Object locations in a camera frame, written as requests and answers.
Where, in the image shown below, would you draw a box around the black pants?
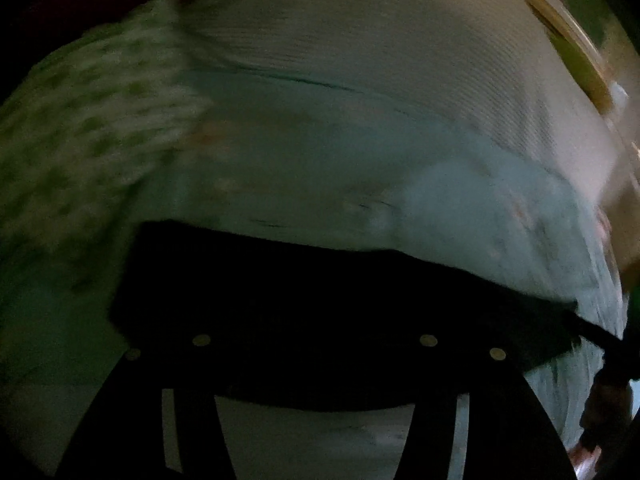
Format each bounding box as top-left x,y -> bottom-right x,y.
109,219 -> 627,414

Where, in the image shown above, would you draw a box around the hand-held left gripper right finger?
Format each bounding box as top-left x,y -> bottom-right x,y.
397,332 -> 579,480

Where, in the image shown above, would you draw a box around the light blue printed bedsheet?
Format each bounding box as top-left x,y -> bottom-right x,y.
0,67 -> 632,480

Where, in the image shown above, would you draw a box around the white ribbed blanket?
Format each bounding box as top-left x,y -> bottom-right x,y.
185,0 -> 622,211

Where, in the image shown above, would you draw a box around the white green-dotted cloth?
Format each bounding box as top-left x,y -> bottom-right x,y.
0,0 -> 217,292

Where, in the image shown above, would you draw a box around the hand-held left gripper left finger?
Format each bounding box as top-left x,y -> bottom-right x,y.
54,332 -> 239,480

